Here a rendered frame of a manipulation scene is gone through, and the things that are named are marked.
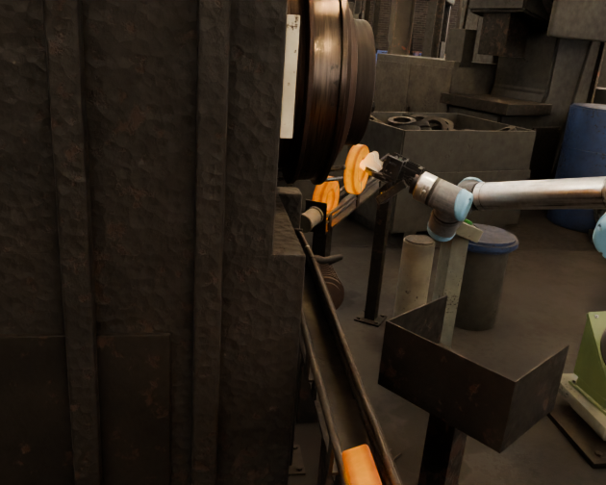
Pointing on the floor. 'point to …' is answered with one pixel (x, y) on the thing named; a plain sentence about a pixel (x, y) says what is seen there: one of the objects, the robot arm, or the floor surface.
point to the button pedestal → (452, 274)
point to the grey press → (536, 64)
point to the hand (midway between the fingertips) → (358, 163)
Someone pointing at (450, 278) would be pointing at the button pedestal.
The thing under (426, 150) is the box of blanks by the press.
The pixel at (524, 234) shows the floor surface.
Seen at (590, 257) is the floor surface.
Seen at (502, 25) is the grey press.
